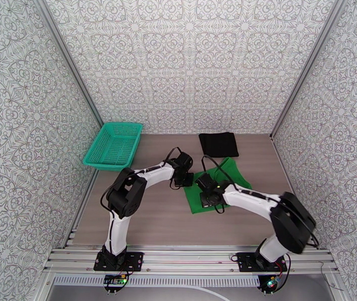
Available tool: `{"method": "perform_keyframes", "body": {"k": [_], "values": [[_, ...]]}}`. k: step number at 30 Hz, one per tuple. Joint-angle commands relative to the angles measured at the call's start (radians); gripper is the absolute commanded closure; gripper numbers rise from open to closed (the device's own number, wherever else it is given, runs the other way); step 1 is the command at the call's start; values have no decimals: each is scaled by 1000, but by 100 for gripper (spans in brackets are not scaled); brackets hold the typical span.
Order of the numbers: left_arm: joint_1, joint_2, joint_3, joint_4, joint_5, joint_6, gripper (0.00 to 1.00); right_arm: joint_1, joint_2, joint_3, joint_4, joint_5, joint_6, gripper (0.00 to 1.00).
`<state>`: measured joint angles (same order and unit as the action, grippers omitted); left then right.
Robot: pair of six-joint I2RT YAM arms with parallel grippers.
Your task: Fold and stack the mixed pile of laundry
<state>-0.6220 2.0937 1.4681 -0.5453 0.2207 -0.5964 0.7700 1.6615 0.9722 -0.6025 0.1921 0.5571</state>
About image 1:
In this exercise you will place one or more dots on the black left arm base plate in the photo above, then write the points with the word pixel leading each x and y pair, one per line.
pixel 134 261

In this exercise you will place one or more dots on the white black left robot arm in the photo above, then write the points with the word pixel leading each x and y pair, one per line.
pixel 125 196

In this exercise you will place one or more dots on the green cloth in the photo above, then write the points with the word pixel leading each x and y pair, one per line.
pixel 228 171

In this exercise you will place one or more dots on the green plastic basket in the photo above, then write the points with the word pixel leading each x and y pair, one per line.
pixel 115 146

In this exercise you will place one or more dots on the aluminium corner post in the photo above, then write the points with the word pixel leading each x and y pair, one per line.
pixel 68 62
pixel 307 68

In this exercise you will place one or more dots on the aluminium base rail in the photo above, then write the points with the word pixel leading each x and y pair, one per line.
pixel 190 257

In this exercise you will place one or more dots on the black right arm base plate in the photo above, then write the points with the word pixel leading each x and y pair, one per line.
pixel 245 262

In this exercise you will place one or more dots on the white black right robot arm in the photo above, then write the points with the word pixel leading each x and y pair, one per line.
pixel 288 221

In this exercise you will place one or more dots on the black cloth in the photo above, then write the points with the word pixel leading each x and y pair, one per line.
pixel 219 145

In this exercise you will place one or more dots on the small green circuit board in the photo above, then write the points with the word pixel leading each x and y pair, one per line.
pixel 115 280

